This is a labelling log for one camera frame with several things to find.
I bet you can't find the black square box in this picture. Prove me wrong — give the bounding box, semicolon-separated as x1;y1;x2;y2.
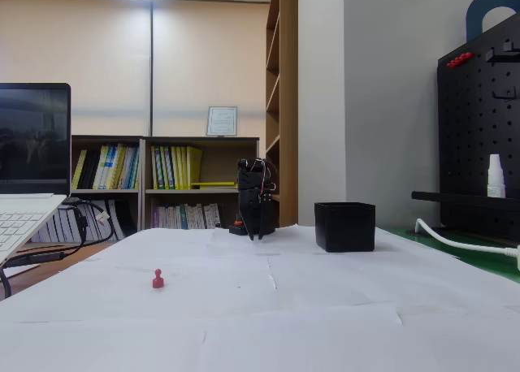
314;201;376;253

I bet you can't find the flat lying yellow book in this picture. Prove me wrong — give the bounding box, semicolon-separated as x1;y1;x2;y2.
190;180;239;189

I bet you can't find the low wooden bookshelf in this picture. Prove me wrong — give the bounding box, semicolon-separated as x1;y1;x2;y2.
140;136;260;231
71;135;144;243

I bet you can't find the thick yellow binder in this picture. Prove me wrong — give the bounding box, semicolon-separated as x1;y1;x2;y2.
187;145;203;190

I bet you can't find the framed certificate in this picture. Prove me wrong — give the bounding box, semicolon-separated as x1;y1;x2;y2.
206;106;238;137

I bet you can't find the tall wooden bookshelf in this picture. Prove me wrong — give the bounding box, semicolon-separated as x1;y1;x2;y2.
265;0;300;229

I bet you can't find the white paper sheet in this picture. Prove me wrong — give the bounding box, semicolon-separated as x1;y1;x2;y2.
202;305;403;372
11;256;280;324
396;305;520;372
266;253;520;308
60;227;216;272
0;318;207;372

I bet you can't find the leaning yellow book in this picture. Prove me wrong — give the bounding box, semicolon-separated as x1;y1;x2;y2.
71;149;88;190

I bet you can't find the black pegboard stand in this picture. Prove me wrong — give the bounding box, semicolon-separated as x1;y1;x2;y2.
411;10;520;243

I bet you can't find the white laptop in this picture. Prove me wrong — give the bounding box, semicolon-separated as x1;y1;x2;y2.
0;82;72;267

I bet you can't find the small white bottle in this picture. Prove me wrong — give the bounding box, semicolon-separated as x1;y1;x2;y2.
485;154;507;199

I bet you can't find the black pegboard hook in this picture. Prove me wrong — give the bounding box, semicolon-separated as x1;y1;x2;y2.
492;88;520;102
484;41;520;63

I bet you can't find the blue arch-shaped board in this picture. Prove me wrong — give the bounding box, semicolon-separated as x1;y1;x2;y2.
466;0;520;43

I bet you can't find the black laptop cable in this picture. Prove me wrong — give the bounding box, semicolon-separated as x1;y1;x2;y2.
3;198;117;270

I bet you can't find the white power strip cable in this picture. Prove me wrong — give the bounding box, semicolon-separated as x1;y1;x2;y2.
414;218;509;254

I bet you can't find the thick black cable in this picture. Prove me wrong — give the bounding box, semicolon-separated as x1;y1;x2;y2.
0;262;12;300

